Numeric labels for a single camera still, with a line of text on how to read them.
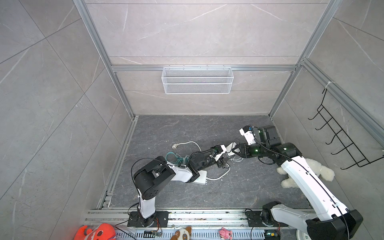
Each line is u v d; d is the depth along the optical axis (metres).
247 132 0.66
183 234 0.67
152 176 0.50
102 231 0.64
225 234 0.68
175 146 0.99
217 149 0.64
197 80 1.01
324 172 0.70
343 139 0.67
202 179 0.84
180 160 0.95
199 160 0.64
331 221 0.37
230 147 0.73
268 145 0.54
